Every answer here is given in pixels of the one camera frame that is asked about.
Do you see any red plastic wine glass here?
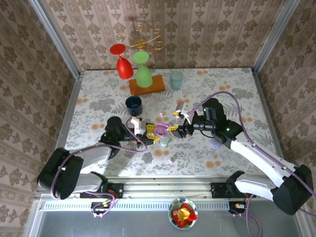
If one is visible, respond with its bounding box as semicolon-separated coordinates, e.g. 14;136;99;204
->
110;43;134;80

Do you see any aluminium side rail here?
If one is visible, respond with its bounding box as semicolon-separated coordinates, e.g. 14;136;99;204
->
251;69;287;165
56;71;84;153

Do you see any perforated metal strip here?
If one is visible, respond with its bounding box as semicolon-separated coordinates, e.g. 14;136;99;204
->
41;199;296;211

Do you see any teal translucent cup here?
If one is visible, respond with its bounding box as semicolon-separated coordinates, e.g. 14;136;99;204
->
169;71;184;90

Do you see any dark blue cup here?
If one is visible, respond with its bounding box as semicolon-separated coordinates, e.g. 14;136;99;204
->
125;95;144;117

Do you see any gold wire glass rack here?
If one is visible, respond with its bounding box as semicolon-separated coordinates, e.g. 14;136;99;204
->
116;24;165;51

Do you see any aluminium frame post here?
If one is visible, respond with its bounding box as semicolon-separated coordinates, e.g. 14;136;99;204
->
251;0;302;75
27;0;83;79

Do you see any purple earbud charging case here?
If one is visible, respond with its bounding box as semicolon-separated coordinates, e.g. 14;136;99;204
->
153;122;171;138

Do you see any grey metal panel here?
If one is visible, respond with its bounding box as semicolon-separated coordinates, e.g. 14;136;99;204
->
23;198;311;237

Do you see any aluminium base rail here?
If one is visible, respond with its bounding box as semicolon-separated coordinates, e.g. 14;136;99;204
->
34;175;306;199

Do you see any black power connector box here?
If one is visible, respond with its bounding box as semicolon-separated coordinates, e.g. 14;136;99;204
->
90;201;112;214
228;201;248;214

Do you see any floral patterned table cover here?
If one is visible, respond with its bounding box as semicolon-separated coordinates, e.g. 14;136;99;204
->
58;67;289;179

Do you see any lavender earbud charging case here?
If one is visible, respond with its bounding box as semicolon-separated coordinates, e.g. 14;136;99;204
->
209;138;223;150

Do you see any yellow wrapped candy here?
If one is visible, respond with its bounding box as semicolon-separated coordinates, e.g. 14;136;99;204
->
178;207;190;221

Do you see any floral ceramic bowl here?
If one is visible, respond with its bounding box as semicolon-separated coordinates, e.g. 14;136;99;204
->
168;197;198;231

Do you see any red wrapped candy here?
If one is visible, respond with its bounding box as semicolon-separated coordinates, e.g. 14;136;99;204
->
172;204;198;227

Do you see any orange wooden rack base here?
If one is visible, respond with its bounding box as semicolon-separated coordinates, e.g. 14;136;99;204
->
128;75;166;96

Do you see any green plastic wine glass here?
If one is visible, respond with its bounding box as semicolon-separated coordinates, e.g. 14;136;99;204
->
132;51;153;88

